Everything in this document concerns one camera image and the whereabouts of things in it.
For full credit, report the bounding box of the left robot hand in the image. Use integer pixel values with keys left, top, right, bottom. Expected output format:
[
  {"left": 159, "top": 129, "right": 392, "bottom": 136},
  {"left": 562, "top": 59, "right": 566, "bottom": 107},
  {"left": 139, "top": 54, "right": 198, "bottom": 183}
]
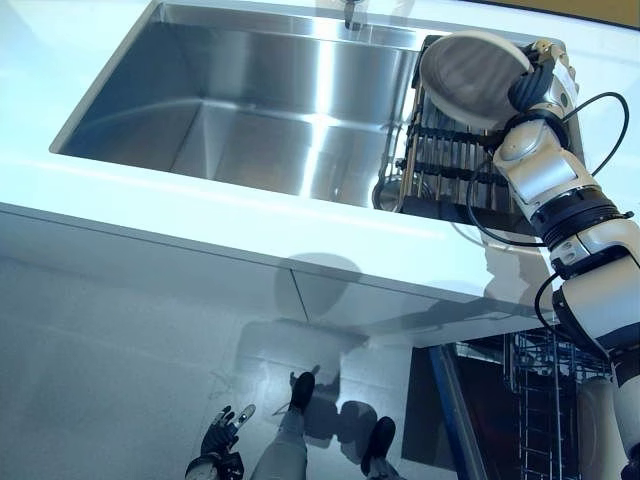
[{"left": 199, "top": 403, "right": 257, "bottom": 457}]

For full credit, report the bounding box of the white ceramic plate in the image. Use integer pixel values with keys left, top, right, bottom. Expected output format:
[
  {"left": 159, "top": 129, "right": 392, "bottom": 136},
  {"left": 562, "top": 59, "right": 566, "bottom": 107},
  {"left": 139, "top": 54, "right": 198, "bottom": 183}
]
[{"left": 418, "top": 30, "right": 534, "bottom": 124}]

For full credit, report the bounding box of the wire dishwasher rack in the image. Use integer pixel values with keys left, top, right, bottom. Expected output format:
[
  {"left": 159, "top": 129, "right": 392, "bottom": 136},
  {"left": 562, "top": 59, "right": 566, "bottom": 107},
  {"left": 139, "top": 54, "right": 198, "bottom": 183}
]
[{"left": 503, "top": 327, "right": 626, "bottom": 480}]

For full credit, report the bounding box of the black robot left foot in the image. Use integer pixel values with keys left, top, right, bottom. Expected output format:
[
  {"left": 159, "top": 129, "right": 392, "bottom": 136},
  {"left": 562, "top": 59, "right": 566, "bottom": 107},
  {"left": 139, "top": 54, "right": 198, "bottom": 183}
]
[{"left": 290, "top": 372, "right": 316, "bottom": 415}]

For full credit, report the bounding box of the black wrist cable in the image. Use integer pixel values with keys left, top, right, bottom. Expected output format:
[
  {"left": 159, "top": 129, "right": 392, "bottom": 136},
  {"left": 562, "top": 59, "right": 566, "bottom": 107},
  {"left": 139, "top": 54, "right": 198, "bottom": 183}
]
[{"left": 465, "top": 91, "right": 631, "bottom": 356}]

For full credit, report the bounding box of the white cabinet door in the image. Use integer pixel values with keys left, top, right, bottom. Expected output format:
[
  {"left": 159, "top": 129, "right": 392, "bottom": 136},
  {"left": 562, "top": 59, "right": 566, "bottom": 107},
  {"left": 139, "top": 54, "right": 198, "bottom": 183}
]
[
  {"left": 0, "top": 212, "right": 314, "bottom": 361},
  {"left": 288, "top": 272, "right": 551, "bottom": 349}
]

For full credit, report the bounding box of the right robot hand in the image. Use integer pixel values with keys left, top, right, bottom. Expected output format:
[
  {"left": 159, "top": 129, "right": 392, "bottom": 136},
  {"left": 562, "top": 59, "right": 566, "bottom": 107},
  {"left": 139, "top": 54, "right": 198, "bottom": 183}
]
[{"left": 509, "top": 39, "right": 581, "bottom": 115}]

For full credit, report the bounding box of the stainless steel sink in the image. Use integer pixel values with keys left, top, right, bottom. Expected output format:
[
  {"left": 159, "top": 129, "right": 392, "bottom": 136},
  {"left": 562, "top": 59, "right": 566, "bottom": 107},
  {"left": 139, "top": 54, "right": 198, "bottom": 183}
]
[{"left": 48, "top": 0, "right": 587, "bottom": 237}]

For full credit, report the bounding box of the chrome kitchen faucet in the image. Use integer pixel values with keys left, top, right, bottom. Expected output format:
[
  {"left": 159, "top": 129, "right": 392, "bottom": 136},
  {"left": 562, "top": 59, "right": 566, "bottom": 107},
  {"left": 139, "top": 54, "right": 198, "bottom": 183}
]
[{"left": 341, "top": 0, "right": 369, "bottom": 32}]

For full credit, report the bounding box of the robot left leg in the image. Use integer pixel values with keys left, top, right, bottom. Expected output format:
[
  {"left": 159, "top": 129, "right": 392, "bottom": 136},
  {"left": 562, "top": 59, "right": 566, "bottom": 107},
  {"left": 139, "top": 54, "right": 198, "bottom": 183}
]
[{"left": 247, "top": 404, "right": 309, "bottom": 480}]

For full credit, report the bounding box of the open dishwasher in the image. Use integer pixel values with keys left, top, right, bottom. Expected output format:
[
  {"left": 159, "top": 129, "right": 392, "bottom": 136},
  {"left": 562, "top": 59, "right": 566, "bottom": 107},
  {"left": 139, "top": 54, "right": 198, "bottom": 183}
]
[{"left": 402, "top": 327, "right": 640, "bottom": 480}]

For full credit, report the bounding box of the black dish drying rack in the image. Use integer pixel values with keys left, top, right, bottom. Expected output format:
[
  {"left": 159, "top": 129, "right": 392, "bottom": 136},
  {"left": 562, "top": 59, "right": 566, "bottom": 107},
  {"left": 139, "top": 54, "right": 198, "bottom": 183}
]
[{"left": 399, "top": 34, "right": 519, "bottom": 215}]

